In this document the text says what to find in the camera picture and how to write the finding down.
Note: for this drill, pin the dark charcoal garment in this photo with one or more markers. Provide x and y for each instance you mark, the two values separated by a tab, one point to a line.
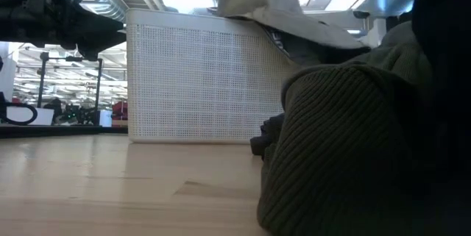
268	136

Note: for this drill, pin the black table edge rail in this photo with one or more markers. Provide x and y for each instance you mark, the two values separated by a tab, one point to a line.
55	131

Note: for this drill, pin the blue bin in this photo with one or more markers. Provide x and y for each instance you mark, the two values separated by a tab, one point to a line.
106	118

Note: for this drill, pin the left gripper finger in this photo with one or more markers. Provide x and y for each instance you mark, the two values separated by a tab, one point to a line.
99	45
92	24

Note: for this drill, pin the beige garment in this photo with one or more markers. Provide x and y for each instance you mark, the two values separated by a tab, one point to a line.
265	4

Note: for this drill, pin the olive ribbed knit garment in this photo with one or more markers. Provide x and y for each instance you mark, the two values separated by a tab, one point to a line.
331	136

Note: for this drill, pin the white perforated plastic laundry basket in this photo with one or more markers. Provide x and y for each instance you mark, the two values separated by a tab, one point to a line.
202	81

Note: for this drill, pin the black background stand frame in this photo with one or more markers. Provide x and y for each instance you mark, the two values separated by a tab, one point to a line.
41	81

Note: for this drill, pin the red background object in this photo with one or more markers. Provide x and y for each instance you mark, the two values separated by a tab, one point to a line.
119	111

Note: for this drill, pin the white panel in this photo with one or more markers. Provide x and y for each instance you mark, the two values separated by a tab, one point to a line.
46	116

